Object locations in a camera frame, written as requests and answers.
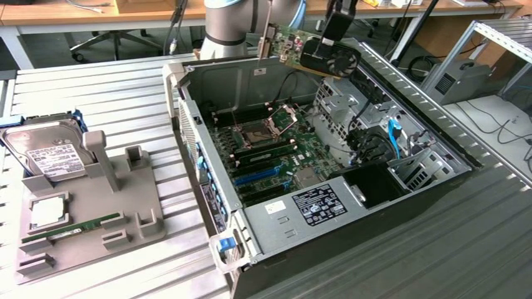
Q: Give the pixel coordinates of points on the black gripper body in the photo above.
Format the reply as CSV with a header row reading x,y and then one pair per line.
x,y
343,6

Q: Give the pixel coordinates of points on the graphics card with black cooler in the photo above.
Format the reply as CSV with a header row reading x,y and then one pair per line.
x,y
291,43

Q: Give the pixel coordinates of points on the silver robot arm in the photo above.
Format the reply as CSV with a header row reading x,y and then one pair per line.
x,y
227,25

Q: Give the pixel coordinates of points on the black tripod leg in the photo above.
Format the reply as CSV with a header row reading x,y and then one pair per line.
x,y
415,28

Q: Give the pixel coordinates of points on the grey metal disk bay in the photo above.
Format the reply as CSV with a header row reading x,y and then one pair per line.
x,y
337,102

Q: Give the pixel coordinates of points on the metal socket cover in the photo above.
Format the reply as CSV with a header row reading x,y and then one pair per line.
x,y
290,108

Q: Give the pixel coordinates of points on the grey computer tower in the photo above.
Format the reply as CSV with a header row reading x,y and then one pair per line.
x,y
470,81

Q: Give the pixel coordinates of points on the open grey PC case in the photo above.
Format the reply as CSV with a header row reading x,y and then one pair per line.
x,y
199,84

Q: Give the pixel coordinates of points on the CPU socket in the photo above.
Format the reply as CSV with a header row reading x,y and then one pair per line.
x,y
255,135

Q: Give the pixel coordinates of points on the green motherboard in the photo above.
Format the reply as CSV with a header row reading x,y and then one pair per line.
x,y
307,155

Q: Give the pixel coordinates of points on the installed RAM stick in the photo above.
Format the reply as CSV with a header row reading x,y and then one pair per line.
x,y
266,157

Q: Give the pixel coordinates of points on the small cardboard box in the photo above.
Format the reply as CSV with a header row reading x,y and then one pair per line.
x,y
146,6

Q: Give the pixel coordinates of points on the long PCIe expansion slot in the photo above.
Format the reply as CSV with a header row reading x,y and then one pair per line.
x,y
255,177

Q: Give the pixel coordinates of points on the grey office chair base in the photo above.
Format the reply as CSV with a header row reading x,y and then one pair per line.
x,y
118,39

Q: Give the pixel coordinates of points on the grey power supply unit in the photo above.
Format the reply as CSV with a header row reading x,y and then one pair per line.
x,y
283,230

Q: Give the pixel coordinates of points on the blue disk caddy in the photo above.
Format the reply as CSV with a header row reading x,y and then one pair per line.
x,y
82,121

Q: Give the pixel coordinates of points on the blue case latch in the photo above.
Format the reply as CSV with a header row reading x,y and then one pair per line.
x,y
227,243

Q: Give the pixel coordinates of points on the silver hard disk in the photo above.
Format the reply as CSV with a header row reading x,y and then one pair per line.
x,y
50,146

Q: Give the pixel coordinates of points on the green RAM stick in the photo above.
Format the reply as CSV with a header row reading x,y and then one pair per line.
x,y
90,223

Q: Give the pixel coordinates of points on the CPU chip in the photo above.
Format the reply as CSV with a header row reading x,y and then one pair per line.
x,y
47,213

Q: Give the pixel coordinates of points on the grey printed parts rack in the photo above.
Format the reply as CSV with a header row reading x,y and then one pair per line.
x,y
83,255

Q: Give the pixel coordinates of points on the wooden desk white frame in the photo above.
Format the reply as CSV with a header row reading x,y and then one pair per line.
x,y
395,12
62,14

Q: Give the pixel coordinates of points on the aluminium profile frame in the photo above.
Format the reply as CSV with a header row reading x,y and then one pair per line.
x,y
458,53

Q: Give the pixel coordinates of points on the perforated metal bracket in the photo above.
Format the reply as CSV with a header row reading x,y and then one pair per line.
x,y
415,174

